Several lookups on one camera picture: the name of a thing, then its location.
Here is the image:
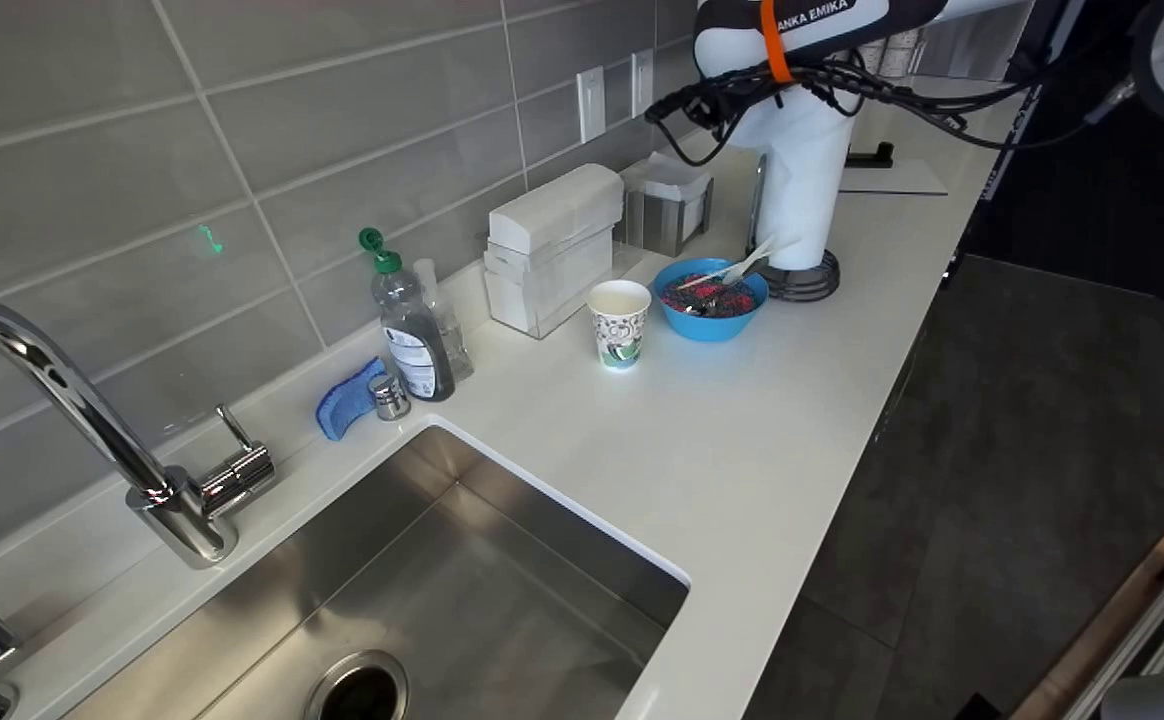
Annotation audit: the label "black wire towel holder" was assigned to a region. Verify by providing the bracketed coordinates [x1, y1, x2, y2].
[753, 249, 843, 310]

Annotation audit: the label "tall chrome faucet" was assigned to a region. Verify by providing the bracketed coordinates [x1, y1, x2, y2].
[0, 282, 278, 573]

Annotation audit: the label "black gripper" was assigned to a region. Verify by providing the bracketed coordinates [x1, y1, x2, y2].
[646, 77, 756, 167]

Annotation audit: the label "steel container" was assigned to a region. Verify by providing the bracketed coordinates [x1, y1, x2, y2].
[621, 153, 719, 260]

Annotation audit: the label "white plastic spoon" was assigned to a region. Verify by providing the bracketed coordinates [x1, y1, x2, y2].
[703, 233, 798, 291]

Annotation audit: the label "blue sponge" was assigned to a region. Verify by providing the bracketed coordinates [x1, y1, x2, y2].
[313, 353, 398, 444]

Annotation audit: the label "printed paper cup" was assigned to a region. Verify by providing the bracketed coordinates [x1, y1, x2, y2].
[582, 276, 658, 375]

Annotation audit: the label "white wall outlet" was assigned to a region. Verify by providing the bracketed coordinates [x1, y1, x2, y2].
[573, 66, 612, 149]
[624, 47, 658, 119]

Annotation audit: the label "blue plastic bowl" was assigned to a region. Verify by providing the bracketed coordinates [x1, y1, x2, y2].
[646, 252, 775, 347]

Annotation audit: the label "colourful beads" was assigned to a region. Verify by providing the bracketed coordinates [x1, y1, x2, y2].
[669, 272, 759, 320]

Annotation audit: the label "white paper towel roll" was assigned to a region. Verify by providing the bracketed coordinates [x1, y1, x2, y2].
[749, 83, 858, 282]

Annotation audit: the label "dish soap bottle green cap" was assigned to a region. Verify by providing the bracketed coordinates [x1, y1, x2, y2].
[356, 226, 464, 410]

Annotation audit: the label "small black object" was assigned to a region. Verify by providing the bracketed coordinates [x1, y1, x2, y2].
[843, 141, 898, 172]

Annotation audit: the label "stainless steel sink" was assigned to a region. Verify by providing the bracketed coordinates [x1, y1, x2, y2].
[62, 422, 697, 720]

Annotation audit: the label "white napkin stack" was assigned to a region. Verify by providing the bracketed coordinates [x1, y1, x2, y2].
[478, 162, 626, 344]

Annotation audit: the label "light wooden frame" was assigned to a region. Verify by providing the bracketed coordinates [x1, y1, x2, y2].
[1008, 528, 1164, 720]

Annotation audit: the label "small metal cap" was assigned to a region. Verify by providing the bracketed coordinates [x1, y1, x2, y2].
[365, 370, 419, 425]

